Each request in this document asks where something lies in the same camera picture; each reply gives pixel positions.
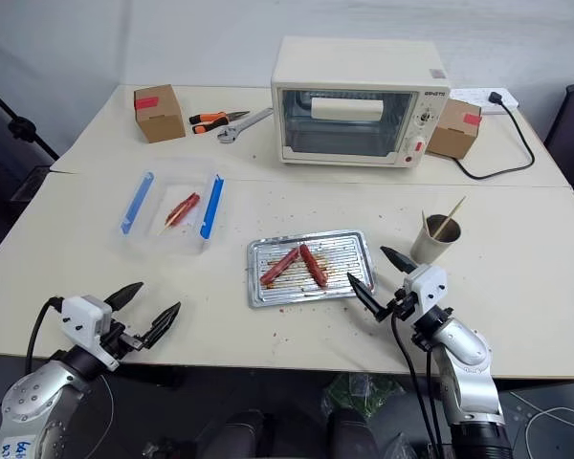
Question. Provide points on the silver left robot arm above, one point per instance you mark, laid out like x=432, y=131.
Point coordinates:
x=33, y=401

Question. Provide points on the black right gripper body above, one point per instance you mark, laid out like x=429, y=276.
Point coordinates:
x=402, y=308

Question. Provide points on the long red sausage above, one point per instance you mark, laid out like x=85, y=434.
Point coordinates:
x=280, y=268

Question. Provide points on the silver adjustable wrench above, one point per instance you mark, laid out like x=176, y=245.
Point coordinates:
x=241, y=125

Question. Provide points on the brown paper cup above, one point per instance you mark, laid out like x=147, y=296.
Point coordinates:
x=428, y=246

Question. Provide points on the dark office chair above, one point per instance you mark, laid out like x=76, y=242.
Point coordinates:
x=571, y=129

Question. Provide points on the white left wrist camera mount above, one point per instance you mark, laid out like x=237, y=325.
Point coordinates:
x=83, y=318

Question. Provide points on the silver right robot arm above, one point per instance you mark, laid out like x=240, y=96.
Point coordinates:
x=464, y=363

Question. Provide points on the short red sausage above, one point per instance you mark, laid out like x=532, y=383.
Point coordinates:
x=314, y=266

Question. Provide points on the cardboard box with red tape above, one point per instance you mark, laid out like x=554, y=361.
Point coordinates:
x=160, y=115
x=452, y=131

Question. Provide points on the black stand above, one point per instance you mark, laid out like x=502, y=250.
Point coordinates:
x=24, y=129

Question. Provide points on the white power strip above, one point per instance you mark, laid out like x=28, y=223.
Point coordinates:
x=473, y=98

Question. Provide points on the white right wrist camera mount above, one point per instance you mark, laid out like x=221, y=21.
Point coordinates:
x=428, y=287

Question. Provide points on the silver metal baking tray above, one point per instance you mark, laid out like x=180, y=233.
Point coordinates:
x=344, y=248

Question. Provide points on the bare bamboo skewer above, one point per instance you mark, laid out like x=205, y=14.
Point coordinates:
x=452, y=214

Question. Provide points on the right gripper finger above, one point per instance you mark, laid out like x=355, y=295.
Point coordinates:
x=369, y=299
x=402, y=260

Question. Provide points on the orange black pliers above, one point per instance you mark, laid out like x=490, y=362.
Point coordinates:
x=210, y=118

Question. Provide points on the cream toaster oven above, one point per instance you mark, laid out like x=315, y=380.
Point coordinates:
x=354, y=67

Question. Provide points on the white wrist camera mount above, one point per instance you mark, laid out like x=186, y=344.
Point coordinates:
x=83, y=318
x=428, y=287

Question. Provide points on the green plastic bag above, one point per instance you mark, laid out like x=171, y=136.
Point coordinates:
x=363, y=392

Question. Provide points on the dark rounded shape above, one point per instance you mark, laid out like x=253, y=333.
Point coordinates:
x=351, y=432
x=244, y=432

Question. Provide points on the clear container with blue clips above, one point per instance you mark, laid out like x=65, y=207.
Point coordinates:
x=139, y=229

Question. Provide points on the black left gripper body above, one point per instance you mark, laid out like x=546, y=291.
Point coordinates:
x=115, y=342

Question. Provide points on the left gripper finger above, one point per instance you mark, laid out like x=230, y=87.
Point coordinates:
x=161, y=322
x=124, y=294

